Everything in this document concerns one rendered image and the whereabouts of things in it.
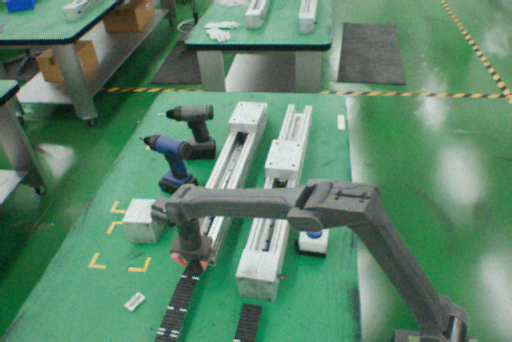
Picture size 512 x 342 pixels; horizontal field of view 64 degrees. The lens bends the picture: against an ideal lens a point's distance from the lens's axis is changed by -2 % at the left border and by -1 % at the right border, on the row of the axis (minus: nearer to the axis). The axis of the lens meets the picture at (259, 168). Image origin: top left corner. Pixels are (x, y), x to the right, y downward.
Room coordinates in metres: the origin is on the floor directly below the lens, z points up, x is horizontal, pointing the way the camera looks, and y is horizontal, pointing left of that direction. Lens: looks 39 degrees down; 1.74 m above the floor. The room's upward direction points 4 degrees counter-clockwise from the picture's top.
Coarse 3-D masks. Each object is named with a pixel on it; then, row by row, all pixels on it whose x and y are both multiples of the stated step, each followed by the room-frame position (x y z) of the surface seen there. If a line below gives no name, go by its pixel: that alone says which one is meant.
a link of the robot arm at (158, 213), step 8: (160, 200) 0.78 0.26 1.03; (152, 208) 0.77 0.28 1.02; (160, 208) 0.75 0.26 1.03; (168, 208) 0.70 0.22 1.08; (176, 208) 0.70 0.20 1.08; (152, 216) 0.76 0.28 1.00; (160, 216) 0.75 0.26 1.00; (168, 216) 0.70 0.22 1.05; (176, 216) 0.69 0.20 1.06; (168, 224) 0.74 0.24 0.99
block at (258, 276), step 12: (252, 252) 0.72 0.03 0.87; (264, 252) 0.72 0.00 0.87; (240, 264) 0.69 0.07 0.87; (252, 264) 0.68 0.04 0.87; (264, 264) 0.68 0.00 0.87; (276, 264) 0.68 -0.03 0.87; (240, 276) 0.65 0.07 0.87; (252, 276) 0.64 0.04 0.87; (264, 276) 0.64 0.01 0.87; (276, 276) 0.66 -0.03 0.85; (240, 288) 0.65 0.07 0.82; (252, 288) 0.64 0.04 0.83; (264, 288) 0.63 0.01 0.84; (276, 288) 0.65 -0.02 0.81; (264, 300) 0.63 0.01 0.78
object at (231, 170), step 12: (264, 120) 1.47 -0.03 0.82; (228, 144) 1.25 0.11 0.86; (240, 144) 1.28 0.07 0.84; (252, 144) 1.25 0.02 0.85; (228, 156) 1.20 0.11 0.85; (240, 156) 1.17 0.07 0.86; (252, 156) 1.24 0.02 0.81; (216, 168) 1.11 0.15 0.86; (228, 168) 1.14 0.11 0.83; (240, 168) 1.10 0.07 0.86; (216, 180) 1.05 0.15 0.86; (228, 180) 1.08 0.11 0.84; (240, 180) 1.07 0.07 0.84; (216, 216) 0.88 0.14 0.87; (204, 228) 0.86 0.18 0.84; (216, 228) 0.83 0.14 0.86; (228, 228) 0.90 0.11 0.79; (216, 240) 0.79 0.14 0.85; (216, 252) 0.78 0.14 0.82
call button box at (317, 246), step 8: (304, 232) 0.81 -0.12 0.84; (328, 232) 0.81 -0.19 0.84; (296, 240) 0.82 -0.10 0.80; (304, 240) 0.78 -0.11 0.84; (312, 240) 0.78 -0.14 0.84; (320, 240) 0.78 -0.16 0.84; (304, 248) 0.78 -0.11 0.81; (312, 248) 0.77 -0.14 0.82; (320, 248) 0.77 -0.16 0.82; (312, 256) 0.77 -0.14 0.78; (320, 256) 0.77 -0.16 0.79
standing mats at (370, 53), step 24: (360, 24) 4.71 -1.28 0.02; (384, 24) 4.66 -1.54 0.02; (48, 48) 4.61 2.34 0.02; (360, 48) 4.03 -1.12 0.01; (384, 48) 4.00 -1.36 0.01; (24, 72) 4.00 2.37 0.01; (168, 72) 3.75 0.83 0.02; (192, 72) 3.71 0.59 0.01; (360, 72) 3.49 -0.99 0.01; (384, 72) 3.46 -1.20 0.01
